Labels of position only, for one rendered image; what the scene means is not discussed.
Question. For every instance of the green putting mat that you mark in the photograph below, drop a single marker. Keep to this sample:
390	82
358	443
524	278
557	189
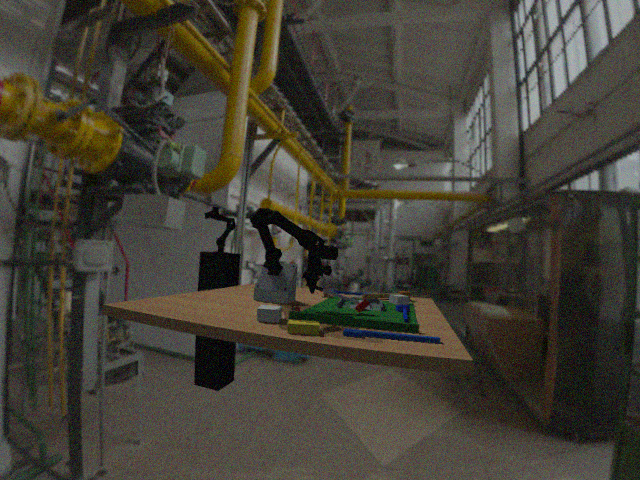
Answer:
329	307

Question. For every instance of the red golf putter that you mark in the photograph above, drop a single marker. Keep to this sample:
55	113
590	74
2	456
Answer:
359	307

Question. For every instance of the yellow rectangular block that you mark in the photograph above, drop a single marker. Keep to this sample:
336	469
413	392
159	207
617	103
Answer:
303	326

